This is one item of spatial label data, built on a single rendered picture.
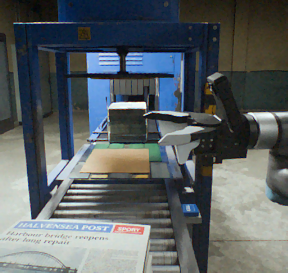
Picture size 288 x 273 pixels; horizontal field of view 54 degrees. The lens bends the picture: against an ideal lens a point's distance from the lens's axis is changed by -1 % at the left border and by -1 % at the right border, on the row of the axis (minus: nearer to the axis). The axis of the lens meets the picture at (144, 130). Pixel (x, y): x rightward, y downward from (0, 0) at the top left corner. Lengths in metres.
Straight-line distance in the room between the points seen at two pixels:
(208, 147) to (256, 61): 8.93
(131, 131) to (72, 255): 1.68
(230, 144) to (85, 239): 0.33
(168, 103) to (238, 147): 3.15
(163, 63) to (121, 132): 1.72
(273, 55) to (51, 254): 9.36
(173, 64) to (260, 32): 6.09
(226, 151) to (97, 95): 3.24
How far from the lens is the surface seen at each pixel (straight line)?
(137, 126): 2.13
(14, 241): 0.60
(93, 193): 1.33
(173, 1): 1.52
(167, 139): 0.46
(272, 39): 9.67
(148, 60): 3.67
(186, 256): 0.92
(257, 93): 9.52
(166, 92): 3.70
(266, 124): 0.58
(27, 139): 1.52
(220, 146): 0.55
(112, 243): 0.55
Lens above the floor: 1.34
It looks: 12 degrees down
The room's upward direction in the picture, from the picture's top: straight up
